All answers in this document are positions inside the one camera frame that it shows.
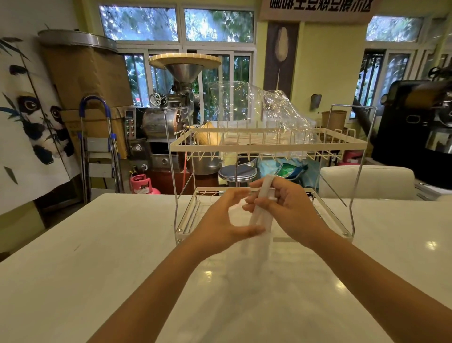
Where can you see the person's right hand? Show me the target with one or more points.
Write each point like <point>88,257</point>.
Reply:
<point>293,212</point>

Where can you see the person's left hand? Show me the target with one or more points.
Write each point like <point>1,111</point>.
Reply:
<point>212,226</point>

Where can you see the person's right thumb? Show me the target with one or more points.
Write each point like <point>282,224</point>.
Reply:
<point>265,205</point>

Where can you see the person's left thumb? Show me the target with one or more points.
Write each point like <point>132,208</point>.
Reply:
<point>247,232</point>

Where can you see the white translucent plastic bag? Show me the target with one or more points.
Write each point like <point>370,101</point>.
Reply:
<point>259,243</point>

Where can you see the person's left forearm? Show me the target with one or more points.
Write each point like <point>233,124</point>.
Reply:
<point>159,296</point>

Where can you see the person's right forearm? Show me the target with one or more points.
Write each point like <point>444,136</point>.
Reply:
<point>381,282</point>

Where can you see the green and blue bag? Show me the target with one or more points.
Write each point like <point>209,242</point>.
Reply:
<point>289,171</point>

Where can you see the cream two-tier dish rack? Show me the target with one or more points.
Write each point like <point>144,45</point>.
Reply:
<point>268,144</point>

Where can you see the clear crumpled plastic wrap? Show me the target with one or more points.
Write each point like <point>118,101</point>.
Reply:
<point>282,113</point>

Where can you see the pink plastic container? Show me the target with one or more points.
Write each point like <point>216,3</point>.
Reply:
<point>351,157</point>

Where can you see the brown woven basket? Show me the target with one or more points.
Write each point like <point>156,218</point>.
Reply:
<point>333,120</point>

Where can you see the pink gas cylinder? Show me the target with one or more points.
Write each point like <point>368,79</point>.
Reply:
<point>141,184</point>

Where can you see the white chair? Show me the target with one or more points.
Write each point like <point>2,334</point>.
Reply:
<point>381,182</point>

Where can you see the silver coffee roaster machine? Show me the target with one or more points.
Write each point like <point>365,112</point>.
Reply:
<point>183,76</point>

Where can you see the brown spoon poster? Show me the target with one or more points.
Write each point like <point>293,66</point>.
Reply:
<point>281,53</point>

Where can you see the black coffee roaster machine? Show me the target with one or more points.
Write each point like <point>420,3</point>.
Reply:
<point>413,134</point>

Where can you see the white-framed window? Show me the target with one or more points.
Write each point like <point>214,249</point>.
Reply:
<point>176,24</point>
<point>392,53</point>

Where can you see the hanging sign banner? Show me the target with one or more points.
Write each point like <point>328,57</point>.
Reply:
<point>317,9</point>

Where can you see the large brown cardboard box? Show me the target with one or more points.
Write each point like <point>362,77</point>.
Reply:
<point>88,77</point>

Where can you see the panda ink painting cloth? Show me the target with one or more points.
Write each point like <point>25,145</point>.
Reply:
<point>28,123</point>

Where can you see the round metal lid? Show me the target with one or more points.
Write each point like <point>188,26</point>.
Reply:
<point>77,39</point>

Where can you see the grey wall lamp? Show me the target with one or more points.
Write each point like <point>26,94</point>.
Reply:
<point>315,101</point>

